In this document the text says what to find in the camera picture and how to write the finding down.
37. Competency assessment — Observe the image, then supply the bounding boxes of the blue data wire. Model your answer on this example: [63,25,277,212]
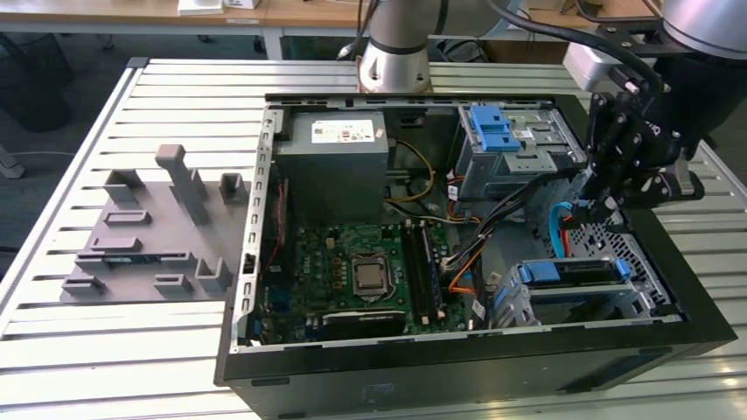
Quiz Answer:
[547,199,589,259]

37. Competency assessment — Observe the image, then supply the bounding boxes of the grey metal disk bay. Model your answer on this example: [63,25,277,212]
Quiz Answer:
[490,255,661,329]

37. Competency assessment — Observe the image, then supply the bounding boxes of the blue plastic drive latch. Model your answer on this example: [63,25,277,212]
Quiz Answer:
[470,106,523,153]

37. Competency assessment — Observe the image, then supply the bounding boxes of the grey metal drive cage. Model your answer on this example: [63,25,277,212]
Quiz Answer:
[454,102,589,202]

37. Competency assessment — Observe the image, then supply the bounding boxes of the RAM stick with black chips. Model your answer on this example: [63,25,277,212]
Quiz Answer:
[418,220,449,324]

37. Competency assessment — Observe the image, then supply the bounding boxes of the grey power supply unit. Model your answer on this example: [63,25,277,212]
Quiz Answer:
[274,108,391,227]

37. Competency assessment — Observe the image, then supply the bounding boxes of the silver CPU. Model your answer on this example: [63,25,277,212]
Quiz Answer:
[353,262,387,292]

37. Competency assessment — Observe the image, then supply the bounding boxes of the green motherboard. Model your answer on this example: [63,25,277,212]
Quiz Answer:
[257,220,469,338]

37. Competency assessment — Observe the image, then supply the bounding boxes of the black graphics card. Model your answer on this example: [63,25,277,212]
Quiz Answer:
[319,308,407,340]

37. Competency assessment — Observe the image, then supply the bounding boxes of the black open PC case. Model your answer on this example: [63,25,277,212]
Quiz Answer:
[213,92,741,417]

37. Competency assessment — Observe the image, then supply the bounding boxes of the white cardboard box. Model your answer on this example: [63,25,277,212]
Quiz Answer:
[178,0,227,18]

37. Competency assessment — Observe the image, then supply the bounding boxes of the grey parts rack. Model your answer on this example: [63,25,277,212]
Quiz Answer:
[58,143,258,305]

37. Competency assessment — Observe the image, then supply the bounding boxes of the dark blue RAM stick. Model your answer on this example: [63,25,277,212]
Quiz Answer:
[102,255,159,266]

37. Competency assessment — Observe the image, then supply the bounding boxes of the black mesh waste bin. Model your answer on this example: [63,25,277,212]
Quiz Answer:
[0,32,77,133]

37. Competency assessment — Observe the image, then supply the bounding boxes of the pale grey furniture foot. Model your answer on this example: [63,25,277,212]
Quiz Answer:
[0,143,28,180]

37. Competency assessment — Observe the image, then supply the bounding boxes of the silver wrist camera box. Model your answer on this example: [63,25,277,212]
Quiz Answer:
[563,43,623,93]

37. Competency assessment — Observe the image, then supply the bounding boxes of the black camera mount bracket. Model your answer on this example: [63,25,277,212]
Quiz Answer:
[593,24,670,56]

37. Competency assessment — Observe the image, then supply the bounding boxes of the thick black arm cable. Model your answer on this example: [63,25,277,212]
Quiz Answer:
[487,0,671,95]

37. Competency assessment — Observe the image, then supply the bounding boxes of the black wire bundle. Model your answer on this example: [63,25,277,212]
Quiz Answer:
[443,168,579,284]

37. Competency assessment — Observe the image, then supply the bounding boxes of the yellow wire bundle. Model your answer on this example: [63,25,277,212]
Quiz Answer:
[387,138,438,205]

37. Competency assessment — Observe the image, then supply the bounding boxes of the orange flat wire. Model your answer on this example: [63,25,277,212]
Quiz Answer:
[449,269,478,295]

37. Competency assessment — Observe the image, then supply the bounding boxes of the wooden desk white frame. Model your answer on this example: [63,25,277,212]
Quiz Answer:
[262,0,661,60]
[0,0,267,52]

